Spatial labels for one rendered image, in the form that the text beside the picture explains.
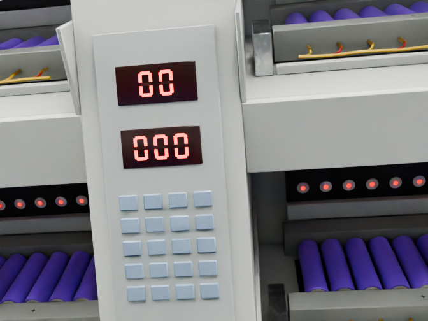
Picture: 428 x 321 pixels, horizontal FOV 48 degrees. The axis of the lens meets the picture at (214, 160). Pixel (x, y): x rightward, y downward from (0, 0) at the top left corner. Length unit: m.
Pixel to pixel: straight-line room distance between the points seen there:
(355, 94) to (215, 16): 0.09
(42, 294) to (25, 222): 0.10
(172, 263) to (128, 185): 0.05
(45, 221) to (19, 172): 0.18
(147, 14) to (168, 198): 0.10
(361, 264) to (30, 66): 0.30
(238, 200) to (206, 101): 0.06
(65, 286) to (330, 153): 0.25
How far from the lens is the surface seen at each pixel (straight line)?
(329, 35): 0.34
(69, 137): 0.30
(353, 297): 0.37
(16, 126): 0.31
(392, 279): 0.40
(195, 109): 0.27
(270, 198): 0.48
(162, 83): 0.27
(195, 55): 0.27
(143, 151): 0.27
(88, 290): 0.42
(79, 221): 0.48
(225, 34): 0.28
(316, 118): 0.28
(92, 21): 0.29
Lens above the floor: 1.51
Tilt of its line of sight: 5 degrees down
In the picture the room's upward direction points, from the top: 4 degrees counter-clockwise
